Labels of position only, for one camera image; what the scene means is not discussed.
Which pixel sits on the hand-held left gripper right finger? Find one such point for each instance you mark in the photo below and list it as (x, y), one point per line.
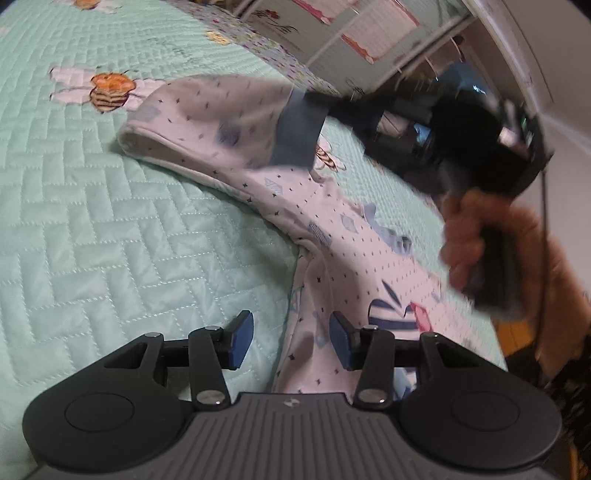
(341, 341)

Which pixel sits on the pink-bordered paper poster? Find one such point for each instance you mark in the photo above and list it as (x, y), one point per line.
(323, 7)

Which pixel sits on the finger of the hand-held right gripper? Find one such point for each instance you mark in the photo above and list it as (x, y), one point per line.
(351, 106)
(376, 136)

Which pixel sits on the green quilted bee bedspread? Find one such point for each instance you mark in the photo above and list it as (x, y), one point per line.
(115, 230)

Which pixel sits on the white printed children's sweatshirt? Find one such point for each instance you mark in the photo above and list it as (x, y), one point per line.
(221, 120)

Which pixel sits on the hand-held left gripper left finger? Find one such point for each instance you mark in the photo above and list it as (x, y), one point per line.
(242, 339)

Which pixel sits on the white wardrobe with sliding doors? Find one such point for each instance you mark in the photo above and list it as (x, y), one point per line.
(323, 50)

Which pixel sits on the person's right hand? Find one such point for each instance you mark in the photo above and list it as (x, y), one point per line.
(461, 230)

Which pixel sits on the orange-bordered paper poster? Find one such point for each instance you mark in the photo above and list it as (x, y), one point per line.
(383, 27)

